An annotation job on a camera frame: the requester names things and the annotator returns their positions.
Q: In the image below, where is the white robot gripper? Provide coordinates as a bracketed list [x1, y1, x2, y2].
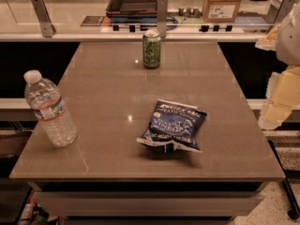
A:
[255, 2, 300, 130]

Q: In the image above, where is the clear plastic water bottle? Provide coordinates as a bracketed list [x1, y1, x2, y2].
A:
[23, 70, 77, 147]

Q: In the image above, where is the cardboard box with label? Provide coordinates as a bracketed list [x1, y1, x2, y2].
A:
[202, 0, 242, 23]

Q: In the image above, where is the blue potato chip bag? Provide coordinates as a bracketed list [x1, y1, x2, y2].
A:
[137, 99, 207, 153]

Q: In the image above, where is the green soda can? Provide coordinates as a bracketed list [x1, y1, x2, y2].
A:
[142, 29, 161, 68]

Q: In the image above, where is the dark tray with orange rim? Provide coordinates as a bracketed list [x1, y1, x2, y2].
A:
[106, 0, 157, 17]

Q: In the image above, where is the brown table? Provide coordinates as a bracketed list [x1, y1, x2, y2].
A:
[11, 41, 284, 225]

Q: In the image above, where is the glass barrier panel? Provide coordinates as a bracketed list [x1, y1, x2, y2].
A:
[0, 0, 300, 36]

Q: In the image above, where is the right metal glass bracket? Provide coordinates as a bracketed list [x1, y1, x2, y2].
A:
[265, 0, 297, 24]

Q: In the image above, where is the metal glass bracket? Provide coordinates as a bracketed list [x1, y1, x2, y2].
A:
[157, 0, 168, 38]
[30, 0, 56, 38]
[265, 0, 297, 24]

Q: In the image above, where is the middle metal glass bracket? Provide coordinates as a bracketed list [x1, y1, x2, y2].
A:
[157, 0, 168, 38]

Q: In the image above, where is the left metal glass bracket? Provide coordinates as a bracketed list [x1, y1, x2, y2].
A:
[30, 0, 56, 38]

